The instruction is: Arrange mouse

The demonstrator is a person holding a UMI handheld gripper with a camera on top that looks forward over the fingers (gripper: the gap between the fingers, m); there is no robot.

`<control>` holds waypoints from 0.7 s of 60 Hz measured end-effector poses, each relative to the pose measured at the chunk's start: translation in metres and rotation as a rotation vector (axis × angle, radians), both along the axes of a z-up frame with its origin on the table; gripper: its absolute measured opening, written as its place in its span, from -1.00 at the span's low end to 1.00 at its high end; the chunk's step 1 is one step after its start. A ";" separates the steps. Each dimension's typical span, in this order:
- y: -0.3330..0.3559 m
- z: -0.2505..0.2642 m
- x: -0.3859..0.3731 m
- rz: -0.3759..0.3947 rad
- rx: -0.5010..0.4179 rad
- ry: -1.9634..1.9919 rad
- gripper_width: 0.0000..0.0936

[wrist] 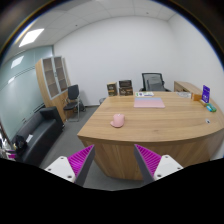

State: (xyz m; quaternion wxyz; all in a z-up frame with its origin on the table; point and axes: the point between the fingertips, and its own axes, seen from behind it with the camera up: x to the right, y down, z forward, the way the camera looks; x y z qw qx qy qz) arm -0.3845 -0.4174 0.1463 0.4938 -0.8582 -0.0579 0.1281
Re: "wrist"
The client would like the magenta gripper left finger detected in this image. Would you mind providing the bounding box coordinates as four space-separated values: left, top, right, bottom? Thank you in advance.
46 145 95 186

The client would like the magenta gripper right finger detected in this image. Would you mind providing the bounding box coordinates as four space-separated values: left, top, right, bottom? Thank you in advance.
134 144 182 184

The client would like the pink computer mouse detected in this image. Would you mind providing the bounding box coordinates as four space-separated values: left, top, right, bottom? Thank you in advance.
110 114 125 128

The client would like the large wooden desk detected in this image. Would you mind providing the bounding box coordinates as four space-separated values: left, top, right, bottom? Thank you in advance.
78 92 224 180

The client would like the black leather sofa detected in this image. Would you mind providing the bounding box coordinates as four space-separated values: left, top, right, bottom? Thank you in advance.
12 106 64 166

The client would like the white paper on sofa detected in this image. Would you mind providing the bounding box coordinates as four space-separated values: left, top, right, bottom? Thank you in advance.
26 134 33 143

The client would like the black visitor chair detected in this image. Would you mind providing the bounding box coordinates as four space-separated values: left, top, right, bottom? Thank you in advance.
63 84 85 116

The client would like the pink desk mat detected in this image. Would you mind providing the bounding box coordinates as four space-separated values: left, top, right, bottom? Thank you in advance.
134 97 165 108

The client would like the white green paper card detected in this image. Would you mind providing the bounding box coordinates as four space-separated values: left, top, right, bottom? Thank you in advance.
135 91 154 97

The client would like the right dark cardboard box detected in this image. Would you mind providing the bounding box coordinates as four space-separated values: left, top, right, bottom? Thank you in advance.
119 80 133 96

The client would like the teal small box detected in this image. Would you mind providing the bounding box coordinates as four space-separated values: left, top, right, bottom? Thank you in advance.
206 104 216 112

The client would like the black mesh office chair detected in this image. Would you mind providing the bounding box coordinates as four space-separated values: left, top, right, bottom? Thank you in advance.
141 73 169 92

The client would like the purple sign stand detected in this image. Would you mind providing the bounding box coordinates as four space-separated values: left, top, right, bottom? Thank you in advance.
201 85 210 106

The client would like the left brown cardboard box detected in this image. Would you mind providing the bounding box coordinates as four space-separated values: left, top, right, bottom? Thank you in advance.
107 82 118 96

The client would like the wooden glass-door cabinet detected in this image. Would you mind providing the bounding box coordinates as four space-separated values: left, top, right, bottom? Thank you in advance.
35 56 69 121

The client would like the ceiling light panel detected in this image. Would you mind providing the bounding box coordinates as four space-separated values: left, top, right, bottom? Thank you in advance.
19 28 44 47

